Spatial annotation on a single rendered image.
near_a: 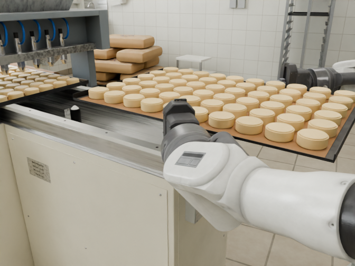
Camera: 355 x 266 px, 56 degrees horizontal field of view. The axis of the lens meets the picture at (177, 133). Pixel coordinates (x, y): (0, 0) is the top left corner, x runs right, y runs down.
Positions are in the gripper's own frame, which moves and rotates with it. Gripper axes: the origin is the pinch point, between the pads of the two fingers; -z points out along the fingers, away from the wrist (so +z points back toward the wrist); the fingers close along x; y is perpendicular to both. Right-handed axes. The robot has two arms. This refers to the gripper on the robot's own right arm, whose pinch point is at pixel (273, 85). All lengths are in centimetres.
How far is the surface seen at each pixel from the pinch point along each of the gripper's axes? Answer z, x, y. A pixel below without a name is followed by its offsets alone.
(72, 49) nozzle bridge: -60, 3, -55
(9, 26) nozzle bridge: -78, 13, -43
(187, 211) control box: -28.4, -26.7, 17.7
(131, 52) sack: -20, -46, -358
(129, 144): -41.7, -10.3, 10.2
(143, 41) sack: -2, -35, -371
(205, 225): -21.1, -38.4, 9.3
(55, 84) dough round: -66, -8, -46
